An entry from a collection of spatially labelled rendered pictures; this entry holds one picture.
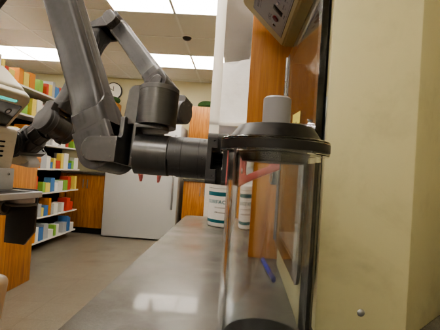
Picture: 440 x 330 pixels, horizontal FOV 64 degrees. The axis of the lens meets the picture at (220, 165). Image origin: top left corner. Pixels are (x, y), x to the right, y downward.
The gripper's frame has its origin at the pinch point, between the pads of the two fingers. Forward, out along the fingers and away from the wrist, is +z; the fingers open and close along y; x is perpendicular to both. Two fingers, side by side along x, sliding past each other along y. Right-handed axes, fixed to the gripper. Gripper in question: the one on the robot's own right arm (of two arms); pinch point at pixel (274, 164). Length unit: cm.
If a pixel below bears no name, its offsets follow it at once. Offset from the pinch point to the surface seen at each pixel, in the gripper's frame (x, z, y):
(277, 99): -5.9, -1.8, -15.1
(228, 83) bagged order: -46, -13, 137
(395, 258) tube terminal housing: 10.4, 15.1, -5.2
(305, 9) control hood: -26.5, 4.1, 9.0
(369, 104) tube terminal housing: -8.2, 10.6, -5.3
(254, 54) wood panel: -26.3, -3.1, 31.6
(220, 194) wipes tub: 9, -10, 70
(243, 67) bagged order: -55, -6, 134
